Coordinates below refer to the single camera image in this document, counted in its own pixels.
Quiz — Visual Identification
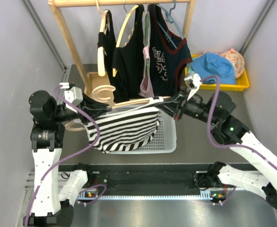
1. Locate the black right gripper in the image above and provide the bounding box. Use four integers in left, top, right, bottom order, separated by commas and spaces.
155, 87, 218, 126

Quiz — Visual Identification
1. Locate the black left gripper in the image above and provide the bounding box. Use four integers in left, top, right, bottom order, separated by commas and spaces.
51, 92, 111, 125

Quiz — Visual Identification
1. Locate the beige wooden hanger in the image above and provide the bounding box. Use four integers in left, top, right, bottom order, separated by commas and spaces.
64, 85, 174, 132

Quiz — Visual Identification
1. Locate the black white striped tank top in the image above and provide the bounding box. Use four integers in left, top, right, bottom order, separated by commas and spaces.
93, 97, 163, 154

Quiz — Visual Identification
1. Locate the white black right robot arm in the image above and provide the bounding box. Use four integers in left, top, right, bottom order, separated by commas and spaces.
155, 90, 277, 210

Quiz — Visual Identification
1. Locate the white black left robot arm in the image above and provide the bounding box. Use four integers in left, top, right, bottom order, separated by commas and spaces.
23, 87, 111, 227

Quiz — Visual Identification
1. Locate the pink tank top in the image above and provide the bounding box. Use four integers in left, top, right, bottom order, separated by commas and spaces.
139, 17, 154, 98

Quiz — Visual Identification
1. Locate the yellow metal-hook hanger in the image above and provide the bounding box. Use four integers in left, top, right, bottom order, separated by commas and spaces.
112, 0, 139, 78

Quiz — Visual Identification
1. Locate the small black tank top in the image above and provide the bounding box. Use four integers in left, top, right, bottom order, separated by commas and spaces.
97, 9, 116, 79

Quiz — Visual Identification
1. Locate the blue plastic hanger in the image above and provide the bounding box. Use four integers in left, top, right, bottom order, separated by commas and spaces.
156, 0, 184, 49

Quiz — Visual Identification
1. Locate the green plastic hanger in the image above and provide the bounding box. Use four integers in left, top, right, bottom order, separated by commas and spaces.
143, 7, 150, 79

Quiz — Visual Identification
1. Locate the wooden clothes rack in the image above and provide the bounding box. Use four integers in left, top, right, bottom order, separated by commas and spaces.
47, 0, 197, 105

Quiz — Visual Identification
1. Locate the white plastic laundry basket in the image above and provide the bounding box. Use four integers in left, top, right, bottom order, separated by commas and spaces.
109, 108, 177, 155

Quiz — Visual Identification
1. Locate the navy maroon-trimmed jersey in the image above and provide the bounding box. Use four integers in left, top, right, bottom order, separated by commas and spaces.
148, 4, 192, 96

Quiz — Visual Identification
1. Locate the blue bucket hat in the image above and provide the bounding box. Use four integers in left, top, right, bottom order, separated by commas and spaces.
191, 52, 236, 85

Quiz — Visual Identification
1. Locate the yellow plastic bin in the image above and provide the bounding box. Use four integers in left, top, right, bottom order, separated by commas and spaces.
187, 55, 250, 92

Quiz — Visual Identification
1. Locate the pink floral hat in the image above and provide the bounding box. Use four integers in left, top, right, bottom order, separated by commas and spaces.
215, 48, 245, 79

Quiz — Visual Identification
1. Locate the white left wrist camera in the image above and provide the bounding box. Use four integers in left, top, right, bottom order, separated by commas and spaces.
59, 82, 83, 113

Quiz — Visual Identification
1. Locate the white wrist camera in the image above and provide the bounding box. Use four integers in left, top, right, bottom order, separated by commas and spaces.
184, 72, 201, 100
59, 82, 83, 113

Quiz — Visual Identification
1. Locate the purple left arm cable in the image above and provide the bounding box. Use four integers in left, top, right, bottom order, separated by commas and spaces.
24, 85, 107, 227

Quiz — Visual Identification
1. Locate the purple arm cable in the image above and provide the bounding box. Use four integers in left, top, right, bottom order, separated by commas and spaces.
24, 85, 107, 227
199, 75, 277, 216

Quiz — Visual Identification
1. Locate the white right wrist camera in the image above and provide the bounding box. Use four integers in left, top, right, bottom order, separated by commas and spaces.
184, 72, 201, 100

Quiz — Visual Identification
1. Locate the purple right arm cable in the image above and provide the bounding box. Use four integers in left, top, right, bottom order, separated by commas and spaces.
199, 75, 277, 216

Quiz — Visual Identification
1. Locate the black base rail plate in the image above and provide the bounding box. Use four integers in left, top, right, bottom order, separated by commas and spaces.
57, 163, 267, 196

